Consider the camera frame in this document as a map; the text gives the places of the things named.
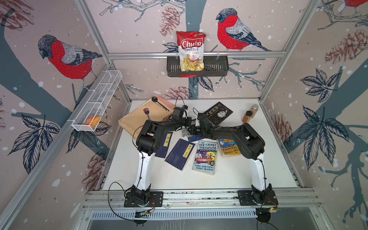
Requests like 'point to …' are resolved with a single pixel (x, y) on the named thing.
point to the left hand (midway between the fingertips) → (193, 119)
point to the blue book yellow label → (193, 138)
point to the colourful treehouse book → (205, 159)
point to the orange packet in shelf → (93, 121)
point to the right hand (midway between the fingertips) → (188, 130)
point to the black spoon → (155, 99)
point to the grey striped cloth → (185, 132)
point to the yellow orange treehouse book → (228, 147)
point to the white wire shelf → (108, 82)
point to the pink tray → (165, 101)
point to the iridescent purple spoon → (146, 111)
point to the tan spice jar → (254, 108)
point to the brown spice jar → (247, 117)
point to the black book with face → (218, 113)
